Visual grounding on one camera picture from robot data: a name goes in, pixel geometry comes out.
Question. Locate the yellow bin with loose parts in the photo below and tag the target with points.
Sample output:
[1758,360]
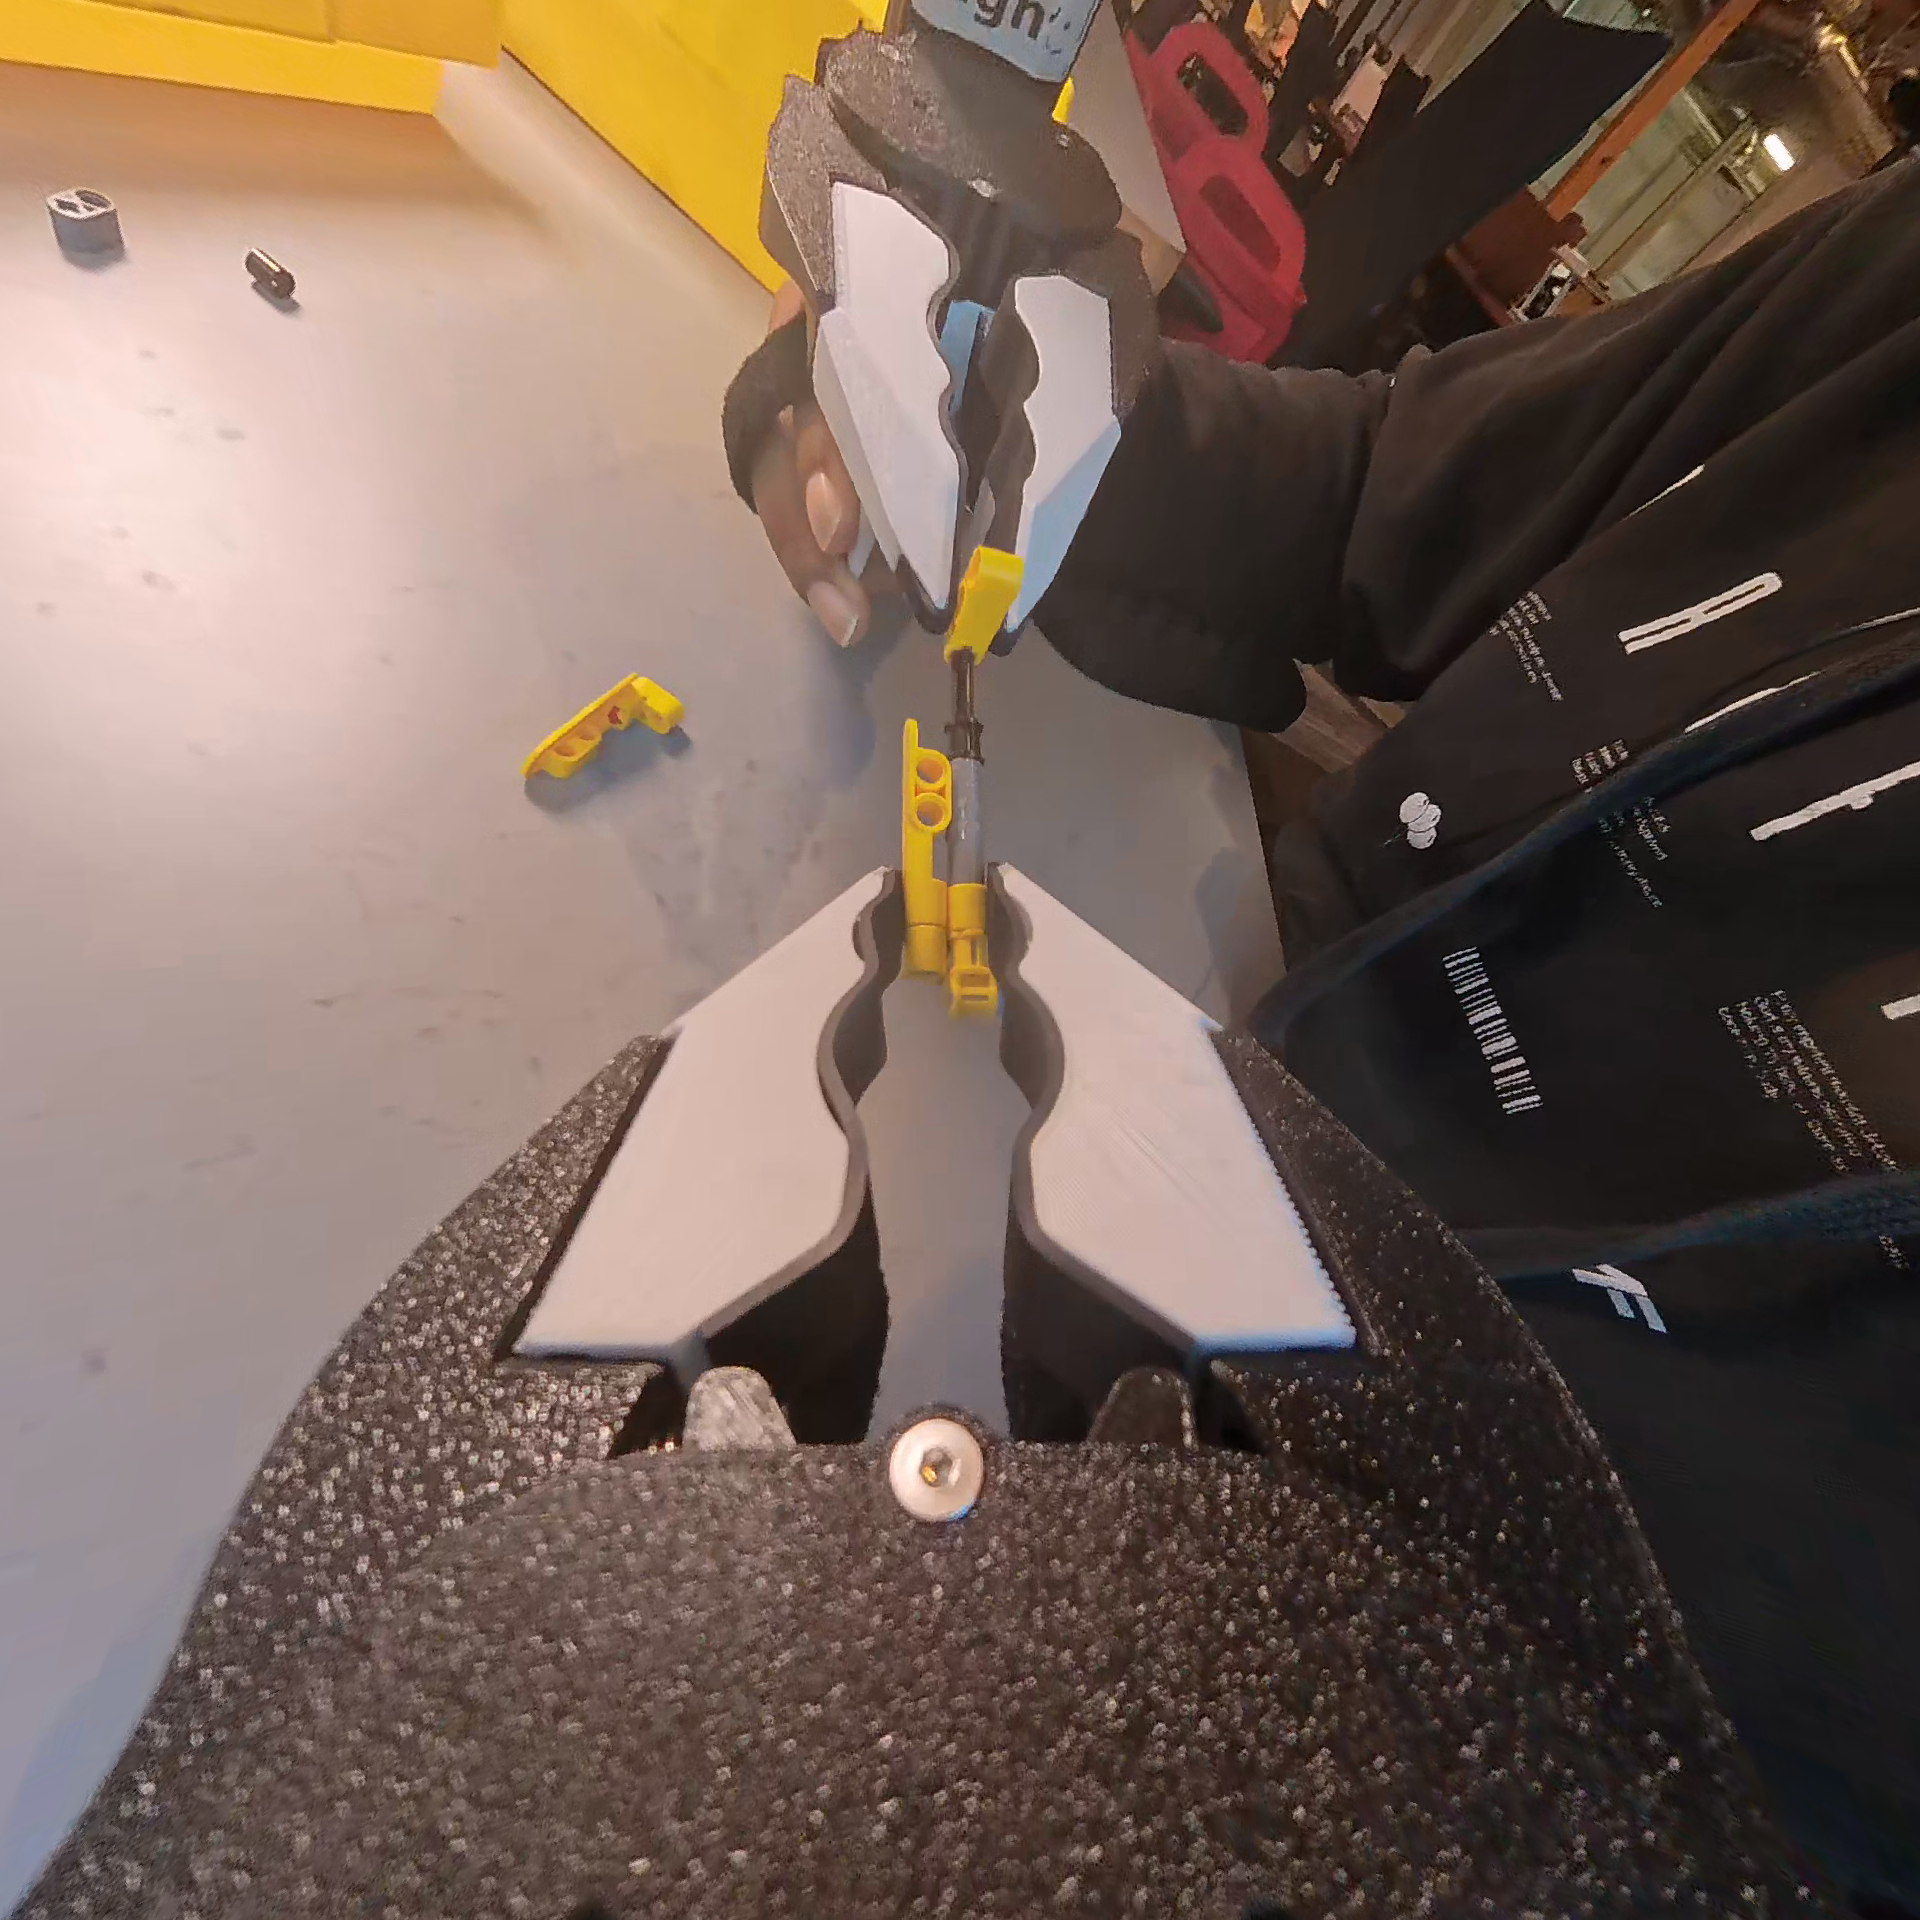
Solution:
[225,45]

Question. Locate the person's right forearm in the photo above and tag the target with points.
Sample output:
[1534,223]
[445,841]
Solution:
[1246,526]

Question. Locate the pale wooden table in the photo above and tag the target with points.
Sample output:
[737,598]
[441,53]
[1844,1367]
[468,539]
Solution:
[1126,151]

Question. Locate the red plastic container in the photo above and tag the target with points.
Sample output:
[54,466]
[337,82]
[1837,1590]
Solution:
[1228,226]

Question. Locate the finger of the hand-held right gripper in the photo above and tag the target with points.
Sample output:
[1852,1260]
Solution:
[1073,421]
[886,376]

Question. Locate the yellow angled toy beam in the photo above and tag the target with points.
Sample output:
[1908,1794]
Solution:
[578,742]

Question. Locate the grey desk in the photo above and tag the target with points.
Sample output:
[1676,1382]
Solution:
[299,974]

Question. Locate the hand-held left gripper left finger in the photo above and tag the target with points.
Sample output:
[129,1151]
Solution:
[718,1170]

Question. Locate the empty yellow storage bin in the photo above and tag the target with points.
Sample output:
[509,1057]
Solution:
[660,91]

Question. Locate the yellow toy actuator assembly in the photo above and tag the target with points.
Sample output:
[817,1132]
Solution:
[928,915]

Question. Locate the black toy pin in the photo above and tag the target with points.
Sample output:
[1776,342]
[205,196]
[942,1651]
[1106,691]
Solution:
[270,272]

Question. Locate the person's right hand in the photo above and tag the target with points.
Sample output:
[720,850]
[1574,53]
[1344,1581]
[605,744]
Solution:
[825,526]

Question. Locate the small yellow toy beam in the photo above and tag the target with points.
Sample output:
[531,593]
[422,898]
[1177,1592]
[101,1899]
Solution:
[986,593]

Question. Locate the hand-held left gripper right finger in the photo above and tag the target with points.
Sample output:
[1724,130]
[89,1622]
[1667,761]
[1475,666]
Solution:
[1169,1186]

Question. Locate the grey toy connector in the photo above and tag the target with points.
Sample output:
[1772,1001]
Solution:
[82,223]

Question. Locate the person's black hoodie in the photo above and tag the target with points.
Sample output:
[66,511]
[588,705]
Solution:
[1650,1051]

